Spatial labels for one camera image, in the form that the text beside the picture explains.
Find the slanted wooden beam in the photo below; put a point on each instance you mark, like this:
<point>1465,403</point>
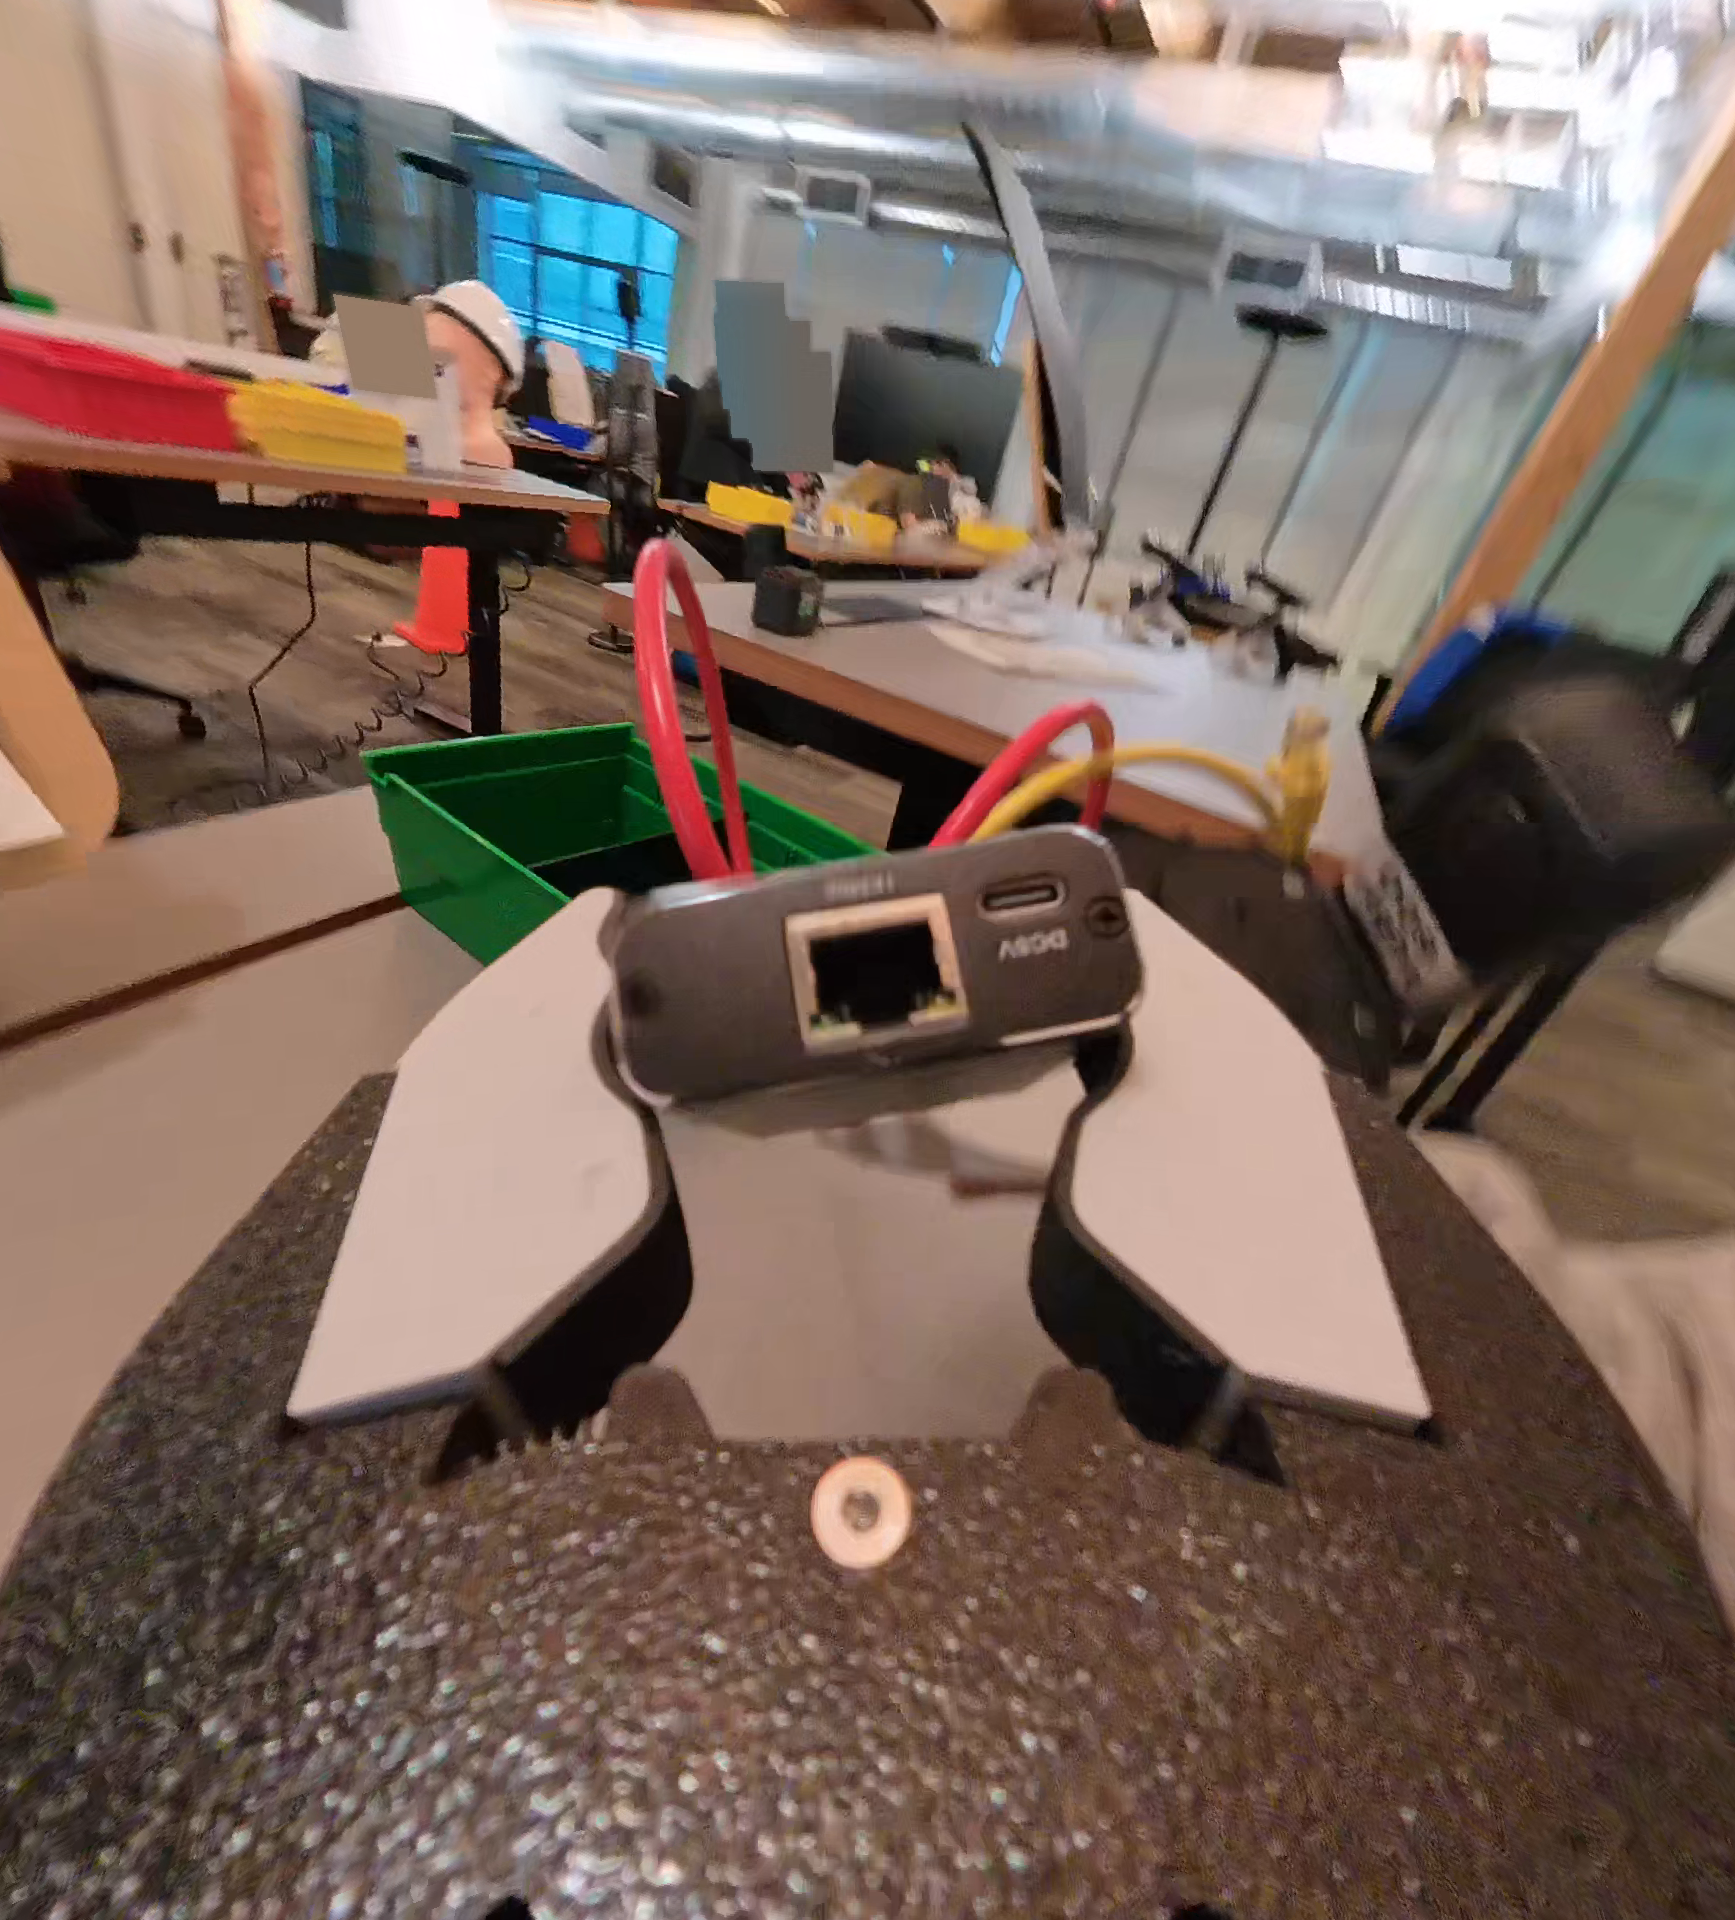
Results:
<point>1602,374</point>

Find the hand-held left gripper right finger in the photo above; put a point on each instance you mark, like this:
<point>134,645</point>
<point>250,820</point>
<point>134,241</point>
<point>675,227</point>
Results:
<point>1228,1202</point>

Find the orange traffic cone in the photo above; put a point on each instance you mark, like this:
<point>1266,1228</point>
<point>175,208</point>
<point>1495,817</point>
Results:
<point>443,602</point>

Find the small black box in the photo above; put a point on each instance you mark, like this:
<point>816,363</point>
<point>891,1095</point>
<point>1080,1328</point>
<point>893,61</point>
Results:
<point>785,604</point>

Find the blue jacket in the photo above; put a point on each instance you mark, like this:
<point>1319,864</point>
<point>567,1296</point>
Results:
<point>1452,662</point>

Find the mannequin head with white helmet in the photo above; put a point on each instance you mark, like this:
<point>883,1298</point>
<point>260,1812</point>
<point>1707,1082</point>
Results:
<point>485,323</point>

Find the red plastic bin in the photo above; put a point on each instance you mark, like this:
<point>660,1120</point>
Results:
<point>58,381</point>

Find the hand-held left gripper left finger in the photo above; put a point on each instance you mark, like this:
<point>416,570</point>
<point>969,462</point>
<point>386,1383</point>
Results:
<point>506,1171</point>

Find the grey desk with wooden edge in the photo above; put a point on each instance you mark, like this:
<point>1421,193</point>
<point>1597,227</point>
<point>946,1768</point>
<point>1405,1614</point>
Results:
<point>506,496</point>
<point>883,675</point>

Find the white papers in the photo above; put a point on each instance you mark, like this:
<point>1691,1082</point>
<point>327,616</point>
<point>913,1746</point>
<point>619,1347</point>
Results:
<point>1046,636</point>

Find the yellow plastic bin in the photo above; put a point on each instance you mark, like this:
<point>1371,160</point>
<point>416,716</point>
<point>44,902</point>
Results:
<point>320,428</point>

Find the green plastic bin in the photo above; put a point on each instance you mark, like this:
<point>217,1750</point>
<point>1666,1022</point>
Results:
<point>464,841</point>

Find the black ethernet splitter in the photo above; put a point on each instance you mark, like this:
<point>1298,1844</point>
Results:
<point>719,988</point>

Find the black monitor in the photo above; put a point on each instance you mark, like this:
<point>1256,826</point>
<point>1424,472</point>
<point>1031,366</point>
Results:
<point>926,398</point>

